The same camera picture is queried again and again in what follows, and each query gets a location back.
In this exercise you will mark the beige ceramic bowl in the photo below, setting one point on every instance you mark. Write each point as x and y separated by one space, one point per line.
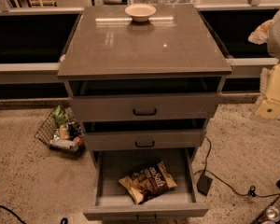
140 12

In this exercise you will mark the grey drawer cabinet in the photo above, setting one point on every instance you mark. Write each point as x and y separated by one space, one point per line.
107 44

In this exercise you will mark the silver can right basket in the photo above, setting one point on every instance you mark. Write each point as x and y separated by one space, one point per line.
273 214

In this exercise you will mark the green leafy vegetable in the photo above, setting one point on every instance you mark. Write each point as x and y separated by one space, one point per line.
59 115

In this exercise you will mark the bottom grey drawer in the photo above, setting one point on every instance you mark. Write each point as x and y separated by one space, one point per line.
111 201

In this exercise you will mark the brown chip bag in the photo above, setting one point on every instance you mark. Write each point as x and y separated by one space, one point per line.
148 183

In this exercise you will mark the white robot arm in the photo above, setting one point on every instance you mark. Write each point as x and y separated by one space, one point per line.
268 104

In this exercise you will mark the middle grey drawer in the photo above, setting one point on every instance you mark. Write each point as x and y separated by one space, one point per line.
147 134

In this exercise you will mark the top grey drawer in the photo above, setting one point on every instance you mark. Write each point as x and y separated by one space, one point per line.
144 99

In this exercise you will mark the black power adapter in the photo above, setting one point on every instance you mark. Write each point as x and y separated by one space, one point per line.
204 184

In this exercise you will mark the silver can in basket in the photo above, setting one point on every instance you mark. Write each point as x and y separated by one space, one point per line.
65 144

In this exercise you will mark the yellow bottle in basket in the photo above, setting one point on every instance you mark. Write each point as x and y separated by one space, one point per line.
64 133

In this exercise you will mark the grey drawer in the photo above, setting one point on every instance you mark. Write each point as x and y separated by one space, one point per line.
111 201
147 134
144 99

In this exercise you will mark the black wire basket left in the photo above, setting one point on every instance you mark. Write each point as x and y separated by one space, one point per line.
49 131

